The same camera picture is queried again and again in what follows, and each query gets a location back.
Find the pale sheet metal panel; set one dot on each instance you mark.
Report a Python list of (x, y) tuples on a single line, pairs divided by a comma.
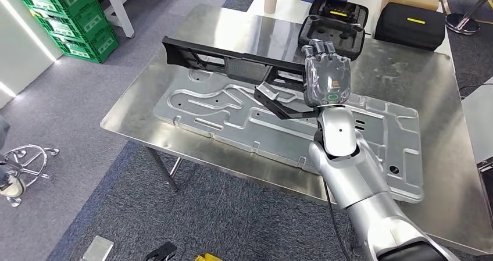
[(231, 116)]

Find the seated person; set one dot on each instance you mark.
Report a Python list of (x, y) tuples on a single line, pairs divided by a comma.
[(9, 186)]

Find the steel floor outlet box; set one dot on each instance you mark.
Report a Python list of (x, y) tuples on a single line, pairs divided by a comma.
[(98, 249)]

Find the black mat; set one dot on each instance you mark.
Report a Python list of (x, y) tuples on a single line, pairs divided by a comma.
[(408, 28)]

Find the chrome stool base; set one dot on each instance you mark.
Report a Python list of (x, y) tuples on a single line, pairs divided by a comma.
[(30, 163)]

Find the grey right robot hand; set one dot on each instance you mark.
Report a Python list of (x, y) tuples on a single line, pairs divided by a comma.
[(327, 78)]

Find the open black foam case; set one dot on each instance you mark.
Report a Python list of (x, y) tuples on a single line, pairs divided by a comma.
[(331, 30)]

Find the grey steel side table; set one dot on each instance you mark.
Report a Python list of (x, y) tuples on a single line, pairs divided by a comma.
[(479, 120)]

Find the steel workbench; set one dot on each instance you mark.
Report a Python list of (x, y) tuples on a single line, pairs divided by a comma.
[(404, 78)]

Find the black licence plate holder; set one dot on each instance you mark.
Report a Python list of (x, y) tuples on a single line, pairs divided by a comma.
[(185, 53)]

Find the yellow floor tape strip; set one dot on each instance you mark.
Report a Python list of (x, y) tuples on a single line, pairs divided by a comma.
[(208, 257)]

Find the black robot foot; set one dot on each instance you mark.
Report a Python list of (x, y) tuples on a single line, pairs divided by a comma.
[(161, 251)]

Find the white table with legs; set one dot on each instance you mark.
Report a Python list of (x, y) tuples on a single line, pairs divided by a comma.
[(117, 9)]

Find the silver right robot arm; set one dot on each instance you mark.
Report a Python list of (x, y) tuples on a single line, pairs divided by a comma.
[(346, 174)]

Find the chrome stanchion with base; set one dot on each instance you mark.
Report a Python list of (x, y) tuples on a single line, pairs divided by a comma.
[(462, 22)]

